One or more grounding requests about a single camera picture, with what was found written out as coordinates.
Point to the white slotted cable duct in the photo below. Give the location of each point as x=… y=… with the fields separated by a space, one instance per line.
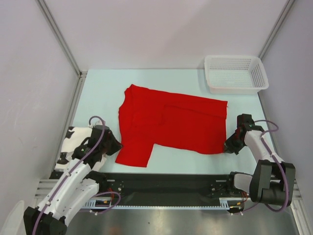
x=101 y=204

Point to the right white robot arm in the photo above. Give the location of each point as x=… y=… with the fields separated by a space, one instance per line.
x=272 y=182

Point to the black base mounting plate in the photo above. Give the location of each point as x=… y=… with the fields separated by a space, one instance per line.
x=195 y=186

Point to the white perforated plastic basket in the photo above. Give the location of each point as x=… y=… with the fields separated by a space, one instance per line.
x=235 y=74

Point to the red t shirt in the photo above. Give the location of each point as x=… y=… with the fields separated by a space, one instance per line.
x=148 y=117

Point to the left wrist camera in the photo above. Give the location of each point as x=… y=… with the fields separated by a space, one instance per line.
x=97 y=123

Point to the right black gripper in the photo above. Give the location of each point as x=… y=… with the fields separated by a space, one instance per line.
x=230 y=147

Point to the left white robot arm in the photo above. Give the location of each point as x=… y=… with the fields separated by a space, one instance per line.
x=83 y=152

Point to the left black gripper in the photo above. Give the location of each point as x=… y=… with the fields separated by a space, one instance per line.
x=117 y=145

